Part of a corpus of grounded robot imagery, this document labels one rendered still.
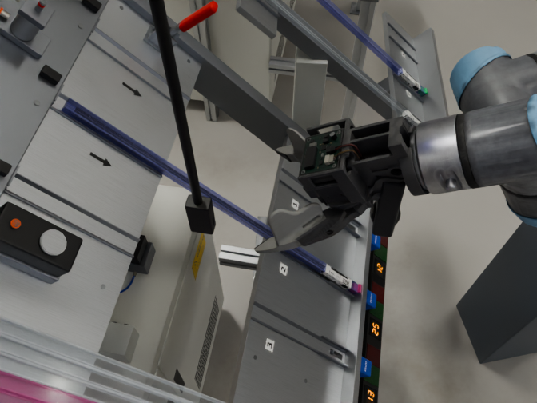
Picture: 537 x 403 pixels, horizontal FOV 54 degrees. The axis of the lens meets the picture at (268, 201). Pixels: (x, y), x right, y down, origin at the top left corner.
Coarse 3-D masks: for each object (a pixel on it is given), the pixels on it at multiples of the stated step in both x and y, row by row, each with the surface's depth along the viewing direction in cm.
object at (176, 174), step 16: (64, 112) 57; (80, 112) 57; (96, 128) 58; (112, 128) 59; (128, 144) 60; (144, 160) 62; (160, 160) 63; (176, 176) 64; (208, 192) 67; (224, 208) 68; (240, 208) 70; (256, 224) 71; (304, 256) 76; (320, 272) 78; (352, 288) 81
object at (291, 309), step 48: (288, 144) 83; (288, 192) 80; (336, 240) 84; (288, 288) 74; (336, 288) 81; (288, 336) 71; (336, 336) 78; (240, 384) 63; (288, 384) 68; (336, 384) 75
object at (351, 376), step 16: (368, 208) 90; (368, 224) 88; (368, 240) 87; (368, 256) 86; (352, 304) 82; (352, 320) 80; (352, 336) 79; (352, 352) 77; (352, 368) 76; (352, 384) 74; (352, 400) 73
